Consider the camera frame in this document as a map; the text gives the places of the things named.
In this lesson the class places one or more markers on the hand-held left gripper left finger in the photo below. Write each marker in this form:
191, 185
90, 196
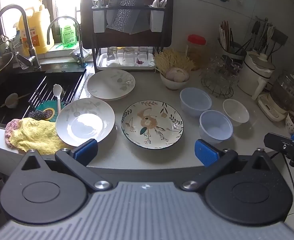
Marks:
87, 152

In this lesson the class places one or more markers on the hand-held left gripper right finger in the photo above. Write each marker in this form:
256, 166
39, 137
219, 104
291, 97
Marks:
206, 153

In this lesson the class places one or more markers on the blue plastic bowl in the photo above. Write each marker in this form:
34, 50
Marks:
215, 127
195, 101

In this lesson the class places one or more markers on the white plate with grey leaves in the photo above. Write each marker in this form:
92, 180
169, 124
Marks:
87, 122
107, 83

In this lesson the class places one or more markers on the small white bowl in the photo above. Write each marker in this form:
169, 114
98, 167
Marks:
235, 112

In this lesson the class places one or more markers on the colourful floral plate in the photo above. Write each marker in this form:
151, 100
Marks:
152, 125

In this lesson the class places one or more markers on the glass electric kettle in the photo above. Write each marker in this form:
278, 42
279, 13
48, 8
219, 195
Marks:
284, 90

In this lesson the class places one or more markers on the yellow dish cloth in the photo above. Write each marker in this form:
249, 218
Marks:
34, 136

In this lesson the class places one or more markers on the teal flower-shaped mat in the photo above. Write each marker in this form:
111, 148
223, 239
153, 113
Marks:
49, 106

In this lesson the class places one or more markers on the steel wool scrubber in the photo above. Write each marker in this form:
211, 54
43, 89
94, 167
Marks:
37, 115

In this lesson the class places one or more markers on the roll-up sink drying rack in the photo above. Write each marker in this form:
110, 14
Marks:
69, 90

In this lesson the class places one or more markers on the white plastic spoon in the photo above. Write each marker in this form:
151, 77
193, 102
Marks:
57, 91

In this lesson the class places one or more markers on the white electric cooking pot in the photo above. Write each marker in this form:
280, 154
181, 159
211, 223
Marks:
251, 77

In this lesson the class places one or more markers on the white bowl with garlic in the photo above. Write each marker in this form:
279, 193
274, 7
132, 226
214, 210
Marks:
173, 84

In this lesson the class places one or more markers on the pink knitted cloth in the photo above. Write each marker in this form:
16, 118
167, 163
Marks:
9, 130

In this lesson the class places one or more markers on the garlic bulbs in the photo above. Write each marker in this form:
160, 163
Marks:
178, 74

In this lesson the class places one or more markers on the glasses on white tray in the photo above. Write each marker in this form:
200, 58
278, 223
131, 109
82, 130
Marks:
100, 65

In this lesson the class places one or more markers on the bundle of dried noodles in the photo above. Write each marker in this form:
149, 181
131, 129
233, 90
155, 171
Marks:
172, 60

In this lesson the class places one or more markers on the black dish rack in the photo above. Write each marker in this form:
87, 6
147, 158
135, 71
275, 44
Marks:
95, 52

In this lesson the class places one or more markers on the clear drinking glass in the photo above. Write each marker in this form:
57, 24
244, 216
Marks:
112, 55
142, 54
128, 55

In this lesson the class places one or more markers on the green chopstick holder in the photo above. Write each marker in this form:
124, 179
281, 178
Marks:
233, 51

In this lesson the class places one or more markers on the red-lidded plastic jar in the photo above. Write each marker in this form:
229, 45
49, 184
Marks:
196, 50

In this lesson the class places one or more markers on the small chrome faucet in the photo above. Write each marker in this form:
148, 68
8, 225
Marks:
79, 47

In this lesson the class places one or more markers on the black kitchen sink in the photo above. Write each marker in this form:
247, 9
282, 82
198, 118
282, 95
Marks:
2, 90

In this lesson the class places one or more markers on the dark brown cutting board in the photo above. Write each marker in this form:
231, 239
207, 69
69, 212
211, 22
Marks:
127, 40

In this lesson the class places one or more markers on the green dish soap bottle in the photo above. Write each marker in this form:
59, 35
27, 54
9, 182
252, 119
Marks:
68, 33

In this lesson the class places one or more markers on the tall dark steel faucet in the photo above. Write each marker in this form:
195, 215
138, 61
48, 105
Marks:
27, 35

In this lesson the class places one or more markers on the yellow detergent jug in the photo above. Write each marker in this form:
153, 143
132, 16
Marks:
38, 27

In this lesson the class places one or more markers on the textured silver sheet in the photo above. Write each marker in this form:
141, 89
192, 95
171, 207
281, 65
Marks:
127, 10

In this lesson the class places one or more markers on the wall rack with utensils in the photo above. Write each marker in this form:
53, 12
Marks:
269, 33

